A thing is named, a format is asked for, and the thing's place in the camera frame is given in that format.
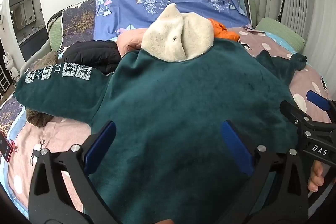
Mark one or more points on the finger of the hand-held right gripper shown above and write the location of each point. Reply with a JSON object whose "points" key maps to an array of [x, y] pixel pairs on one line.
{"points": [[317, 99], [294, 112]]}

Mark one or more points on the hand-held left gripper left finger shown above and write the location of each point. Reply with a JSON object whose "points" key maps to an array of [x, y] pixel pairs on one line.
{"points": [[101, 145]]}

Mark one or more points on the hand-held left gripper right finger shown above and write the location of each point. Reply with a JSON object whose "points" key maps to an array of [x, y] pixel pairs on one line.
{"points": [[236, 146]]}

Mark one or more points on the dark green hooded fleece jacket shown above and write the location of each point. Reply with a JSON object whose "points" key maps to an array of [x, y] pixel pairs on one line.
{"points": [[170, 98]]}

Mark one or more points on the person's right hand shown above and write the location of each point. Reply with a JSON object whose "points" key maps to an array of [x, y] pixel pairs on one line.
{"points": [[316, 176]]}

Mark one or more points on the pink dotted bedsheet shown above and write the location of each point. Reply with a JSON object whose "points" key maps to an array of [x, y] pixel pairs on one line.
{"points": [[52, 140]]}

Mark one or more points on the brown fleece jacket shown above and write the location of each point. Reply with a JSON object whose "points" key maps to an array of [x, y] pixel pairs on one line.
{"points": [[39, 119]]}

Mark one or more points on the green upholstered sofa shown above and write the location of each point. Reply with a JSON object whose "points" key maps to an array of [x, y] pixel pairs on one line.
{"points": [[281, 32]]}

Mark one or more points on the black puffer jacket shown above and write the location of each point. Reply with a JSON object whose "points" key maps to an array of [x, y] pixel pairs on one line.
{"points": [[92, 53]]}

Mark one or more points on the red-cased phone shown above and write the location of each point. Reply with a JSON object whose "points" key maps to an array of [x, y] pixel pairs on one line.
{"points": [[5, 146]]}

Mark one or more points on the orange puffer jacket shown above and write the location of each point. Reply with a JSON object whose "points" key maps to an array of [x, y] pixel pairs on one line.
{"points": [[223, 31]]}

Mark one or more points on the peach quilted jacket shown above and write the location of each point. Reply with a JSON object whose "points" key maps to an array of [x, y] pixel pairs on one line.
{"points": [[128, 40]]}

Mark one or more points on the dark cabinet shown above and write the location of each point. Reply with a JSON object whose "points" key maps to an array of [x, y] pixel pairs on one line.
{"points": [[34, 43]]}

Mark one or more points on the white cat figurine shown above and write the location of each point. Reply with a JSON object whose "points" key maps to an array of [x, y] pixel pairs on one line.
{"points": [[9, 64]]}

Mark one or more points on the dark tree-print blanket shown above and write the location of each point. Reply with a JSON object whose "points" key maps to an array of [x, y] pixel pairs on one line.
{"points": [[78, 19]]}

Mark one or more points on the blue tree-print sheet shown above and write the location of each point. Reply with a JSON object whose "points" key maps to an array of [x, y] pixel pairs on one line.
{"points": [[183, 3]]}

